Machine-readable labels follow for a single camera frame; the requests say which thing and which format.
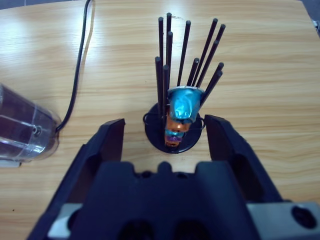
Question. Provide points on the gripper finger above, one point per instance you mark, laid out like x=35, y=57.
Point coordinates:
x=75, y=170
x=242, y=165

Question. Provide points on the white capsule coffee machine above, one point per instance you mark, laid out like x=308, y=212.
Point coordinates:
x=8, y=164

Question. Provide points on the large teal coffee capsule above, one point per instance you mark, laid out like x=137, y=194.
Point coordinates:
x=185, y=105

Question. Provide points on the orange coffee capsule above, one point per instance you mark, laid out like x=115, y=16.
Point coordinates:
x=175, y=126
x=172, y=144

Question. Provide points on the purple coffee capsule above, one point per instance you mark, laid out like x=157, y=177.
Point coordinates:
x=172, y=138

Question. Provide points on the small teal coffee capsule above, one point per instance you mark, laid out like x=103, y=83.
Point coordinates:
x=172, y=132

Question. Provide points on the black capsule holder stand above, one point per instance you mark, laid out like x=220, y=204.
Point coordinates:
x=192, y=140

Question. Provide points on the clear water tank grey lid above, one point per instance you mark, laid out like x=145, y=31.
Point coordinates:
x=22, y=130

